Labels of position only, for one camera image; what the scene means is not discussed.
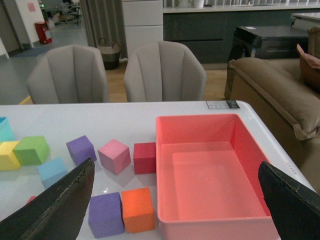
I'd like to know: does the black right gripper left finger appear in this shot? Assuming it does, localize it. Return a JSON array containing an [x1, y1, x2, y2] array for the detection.
[[0, 158, 95, 240]]

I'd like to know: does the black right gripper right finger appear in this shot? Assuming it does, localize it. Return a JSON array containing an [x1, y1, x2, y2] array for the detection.
[[258, 161, 320, 240]]

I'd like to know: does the light blue foam block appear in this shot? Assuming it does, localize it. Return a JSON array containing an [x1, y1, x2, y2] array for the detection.
[[37, 157, 68, 189]]

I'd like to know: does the red foam block front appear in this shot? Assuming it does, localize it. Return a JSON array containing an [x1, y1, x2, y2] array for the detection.
[[26, 195, 36, 205]]

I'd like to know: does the red foam block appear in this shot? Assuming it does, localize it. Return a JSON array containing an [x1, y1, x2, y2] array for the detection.
[[133, 142, 156, 175], [26, 195, 36, 205]]

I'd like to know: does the purple foam block front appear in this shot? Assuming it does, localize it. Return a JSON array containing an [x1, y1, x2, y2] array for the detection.
[[88, 192, 125, 239]]

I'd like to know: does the purple foam block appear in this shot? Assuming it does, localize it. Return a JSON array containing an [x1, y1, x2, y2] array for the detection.
[[88, 192, 125, 239], [66, 135, 97, 166]]

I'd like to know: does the green foam block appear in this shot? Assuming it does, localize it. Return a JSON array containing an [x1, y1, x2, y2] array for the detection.
[[13, 135, 50, 166]]

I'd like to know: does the purple foam block back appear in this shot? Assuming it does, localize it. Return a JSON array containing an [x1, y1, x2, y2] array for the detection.
[[66, 135, 97, 166]]

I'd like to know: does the yellow foam block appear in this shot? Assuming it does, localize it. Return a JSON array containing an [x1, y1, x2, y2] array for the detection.
[[0, 141, 21, 171]]

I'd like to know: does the orange foam block right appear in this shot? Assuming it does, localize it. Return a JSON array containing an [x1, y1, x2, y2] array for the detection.
[[121, 187, 155, 234]]

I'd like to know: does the pink foam block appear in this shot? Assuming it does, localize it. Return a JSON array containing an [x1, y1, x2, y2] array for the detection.
[[98, 139, 131, 175]]

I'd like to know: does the pink plastic bin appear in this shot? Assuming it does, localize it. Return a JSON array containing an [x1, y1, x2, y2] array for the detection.
[[156, 114, 279, 240]]

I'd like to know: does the teal plastic bin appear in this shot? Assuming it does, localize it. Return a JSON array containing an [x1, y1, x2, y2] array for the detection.
[[0, 117, 16, 142]]

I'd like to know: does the red foam block back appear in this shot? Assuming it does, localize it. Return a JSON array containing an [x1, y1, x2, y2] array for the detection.
[[133, 142, 156, 175]]

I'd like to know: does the brown sofa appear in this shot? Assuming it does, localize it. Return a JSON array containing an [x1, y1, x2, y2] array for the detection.
[[225, 57, 320, 192]]

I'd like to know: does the table label sticker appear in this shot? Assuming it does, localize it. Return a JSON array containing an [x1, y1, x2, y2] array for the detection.
[[206, 100, 240, 109]]

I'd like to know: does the beige chair left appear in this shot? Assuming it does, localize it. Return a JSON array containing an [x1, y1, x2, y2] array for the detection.
[[26, 44, 110, 104]]

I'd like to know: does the beige chair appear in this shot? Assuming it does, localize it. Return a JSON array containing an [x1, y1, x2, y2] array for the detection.
[[26, 44, 110, 104], [124, 41, 207, 103]]

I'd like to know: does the brown cushion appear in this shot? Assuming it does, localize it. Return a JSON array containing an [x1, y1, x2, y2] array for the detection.
[[296, 26, 320, 94]]

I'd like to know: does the black appliance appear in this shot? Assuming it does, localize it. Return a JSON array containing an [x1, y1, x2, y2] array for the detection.
[[223, 25, 310, 101]]

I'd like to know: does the woven basket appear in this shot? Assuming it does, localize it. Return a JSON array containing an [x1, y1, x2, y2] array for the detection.
[[97, 37, 121, 70]]

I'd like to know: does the beige chair right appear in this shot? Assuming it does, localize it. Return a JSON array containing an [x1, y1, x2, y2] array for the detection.
[[124, 41, 207, 103]]

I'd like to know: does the red floor box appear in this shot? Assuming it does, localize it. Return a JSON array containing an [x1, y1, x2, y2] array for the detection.
[[34, 21, 53, 45]]

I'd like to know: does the dark counter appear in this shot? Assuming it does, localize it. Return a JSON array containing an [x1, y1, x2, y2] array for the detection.
[[163, 1, 320, 68]]

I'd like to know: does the white cabinet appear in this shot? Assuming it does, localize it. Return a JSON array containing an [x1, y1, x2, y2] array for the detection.
[[121, 0, 164, 56]]

